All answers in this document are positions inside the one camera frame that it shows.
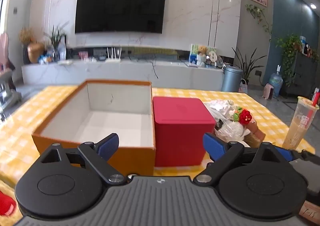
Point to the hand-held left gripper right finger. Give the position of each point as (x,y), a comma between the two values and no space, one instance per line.
(213,147)

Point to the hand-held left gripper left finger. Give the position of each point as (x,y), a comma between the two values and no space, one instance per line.
(110,147)

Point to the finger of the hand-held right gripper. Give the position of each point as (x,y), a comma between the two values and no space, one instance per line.
(286,155)

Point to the white plastic bag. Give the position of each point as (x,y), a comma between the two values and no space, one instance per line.
(228,130)

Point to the orange cardboard box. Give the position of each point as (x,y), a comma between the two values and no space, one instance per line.
(112,120)

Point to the brown towel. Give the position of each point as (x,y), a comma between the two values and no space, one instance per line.
(253,137)

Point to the red crochet flower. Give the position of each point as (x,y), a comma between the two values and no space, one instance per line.
(245,115)

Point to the milk tea cup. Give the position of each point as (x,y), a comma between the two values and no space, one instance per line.
(297,125)

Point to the red box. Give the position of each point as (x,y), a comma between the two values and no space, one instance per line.
(180,125)

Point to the small woven bag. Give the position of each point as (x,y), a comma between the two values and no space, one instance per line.
(242,87)

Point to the pink heater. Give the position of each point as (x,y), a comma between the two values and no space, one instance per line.
(268,91)

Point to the grey metal trash can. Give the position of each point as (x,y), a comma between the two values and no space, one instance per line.
(231,79)

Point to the white marble tv console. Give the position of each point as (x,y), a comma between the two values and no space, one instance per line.
(100,73)

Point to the blue water jug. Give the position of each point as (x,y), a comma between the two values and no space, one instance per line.
(276,80)

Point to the dark cabinet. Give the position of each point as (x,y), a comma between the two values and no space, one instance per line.
(306,73)

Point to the long-leaf floor plant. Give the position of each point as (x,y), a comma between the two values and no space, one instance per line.
(247,68)

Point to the white router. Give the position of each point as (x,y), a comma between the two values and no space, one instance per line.
(113,60)

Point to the round white fan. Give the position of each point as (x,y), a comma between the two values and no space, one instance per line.
(213,56)

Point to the yellow checkered tablecloth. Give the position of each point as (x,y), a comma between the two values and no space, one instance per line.
(20,125)

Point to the small pink box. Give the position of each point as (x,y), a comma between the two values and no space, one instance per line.
(83,55)

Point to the brown teddy bear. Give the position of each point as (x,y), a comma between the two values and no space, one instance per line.
(202,52)

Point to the blue and green painting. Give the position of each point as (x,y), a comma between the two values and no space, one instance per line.
(193,52)

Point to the bushy green pot plant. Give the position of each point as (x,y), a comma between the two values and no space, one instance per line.
(290,50)

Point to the blue snack bag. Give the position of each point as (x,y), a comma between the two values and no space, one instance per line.
(45,58)

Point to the red cloth item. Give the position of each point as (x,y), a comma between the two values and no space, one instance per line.
(6,203)

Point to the green plant in glass vase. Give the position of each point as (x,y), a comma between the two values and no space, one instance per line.
(57,40)

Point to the golden vase with dried grass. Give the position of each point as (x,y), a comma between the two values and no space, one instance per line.
(35,52)

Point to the hanging vine plant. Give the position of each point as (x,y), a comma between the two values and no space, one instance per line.
(257,13)

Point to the black wall television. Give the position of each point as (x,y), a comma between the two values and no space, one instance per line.
(120,8)

